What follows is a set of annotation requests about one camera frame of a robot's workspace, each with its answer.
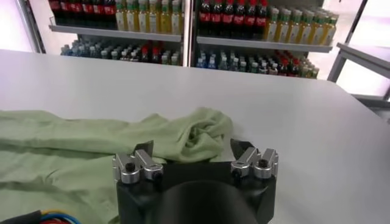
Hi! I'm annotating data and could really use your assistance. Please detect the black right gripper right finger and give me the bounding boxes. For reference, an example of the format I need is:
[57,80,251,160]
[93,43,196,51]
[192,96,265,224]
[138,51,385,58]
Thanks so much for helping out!
[230,138,279,180]

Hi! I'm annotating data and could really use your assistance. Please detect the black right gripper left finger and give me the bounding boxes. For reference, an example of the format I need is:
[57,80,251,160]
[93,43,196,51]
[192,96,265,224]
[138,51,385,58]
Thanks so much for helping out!
[112,140,164,185]

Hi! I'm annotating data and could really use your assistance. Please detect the light green printed t-shirt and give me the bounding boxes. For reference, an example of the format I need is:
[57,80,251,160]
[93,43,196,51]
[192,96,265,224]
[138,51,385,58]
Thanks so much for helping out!
[0,107,234,224]

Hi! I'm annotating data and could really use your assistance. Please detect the grey metal shelf board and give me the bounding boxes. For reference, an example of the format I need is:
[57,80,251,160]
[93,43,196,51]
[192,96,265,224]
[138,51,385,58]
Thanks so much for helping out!
[48,24,183,43]
[196,35,333,53]

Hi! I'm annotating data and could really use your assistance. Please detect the yellow juice bottle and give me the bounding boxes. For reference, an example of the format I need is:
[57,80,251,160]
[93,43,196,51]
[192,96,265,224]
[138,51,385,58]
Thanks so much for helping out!
[322,15,337,46]
[298,10,310,44]
[148,0,160,33]
[277,8,288,43]
[137,0,149,33]
[126,0,138,32]
[115,0,127,31]
[288,9,299,44]
[170,0,182,35]
[159,0,171,34]
[266,7,278,42]
[310,12,323,46]

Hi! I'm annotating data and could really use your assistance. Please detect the red cap cola bottle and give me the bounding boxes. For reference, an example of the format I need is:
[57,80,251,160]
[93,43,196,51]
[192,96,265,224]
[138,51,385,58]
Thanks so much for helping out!
[211,0,222,38]
[60,0,71,27]
[199,0,212,38]
[222,0,234,39]
[104,0,116,30]
[244,0,256,40]
[82,0,93,29]
[70,0,82,28]
[233,0,245,40]
[255,0,268,41]
[49,0,61,26]
[93,0,104,30]

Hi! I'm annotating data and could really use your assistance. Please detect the white side table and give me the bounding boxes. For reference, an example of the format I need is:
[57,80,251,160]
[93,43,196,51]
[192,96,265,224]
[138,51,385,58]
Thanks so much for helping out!
[327,42,390,101]

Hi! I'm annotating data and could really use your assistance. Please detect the grey metal drink shelf unit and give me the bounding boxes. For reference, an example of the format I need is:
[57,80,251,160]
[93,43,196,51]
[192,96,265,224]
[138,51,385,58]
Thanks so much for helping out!
[48,0,191,66]
[190,0,339,80]

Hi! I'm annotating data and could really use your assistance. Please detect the thin black diagonal pole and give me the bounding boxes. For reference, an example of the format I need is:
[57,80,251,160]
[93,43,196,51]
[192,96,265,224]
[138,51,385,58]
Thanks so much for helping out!
[346,0,368,43]

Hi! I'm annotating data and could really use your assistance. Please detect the coloured wire bundle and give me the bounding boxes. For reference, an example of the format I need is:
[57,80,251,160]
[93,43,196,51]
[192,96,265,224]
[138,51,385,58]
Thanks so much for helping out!
[0,209,82,224]

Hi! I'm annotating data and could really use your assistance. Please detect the grey diagonal window post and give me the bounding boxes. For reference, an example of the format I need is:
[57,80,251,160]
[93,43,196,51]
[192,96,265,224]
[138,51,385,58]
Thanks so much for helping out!
[16,0,46,54]

